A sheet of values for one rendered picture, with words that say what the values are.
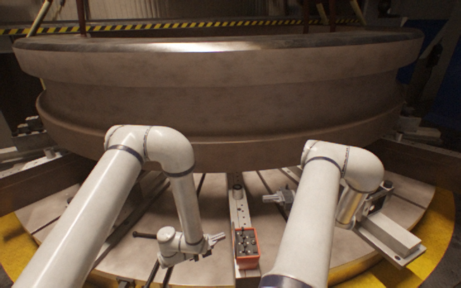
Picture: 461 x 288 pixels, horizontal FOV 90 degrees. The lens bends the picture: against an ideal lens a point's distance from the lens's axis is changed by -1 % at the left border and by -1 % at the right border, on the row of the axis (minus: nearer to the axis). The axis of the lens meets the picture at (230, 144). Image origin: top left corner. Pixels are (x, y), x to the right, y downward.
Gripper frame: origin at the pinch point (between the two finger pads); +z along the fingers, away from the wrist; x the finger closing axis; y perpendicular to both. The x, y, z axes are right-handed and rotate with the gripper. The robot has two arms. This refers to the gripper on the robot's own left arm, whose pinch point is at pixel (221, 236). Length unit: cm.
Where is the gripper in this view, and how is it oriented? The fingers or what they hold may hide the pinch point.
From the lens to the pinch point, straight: 137.4
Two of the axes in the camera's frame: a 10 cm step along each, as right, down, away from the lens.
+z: 9.0, -2.2, 3.7
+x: -4.3, -4.2, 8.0
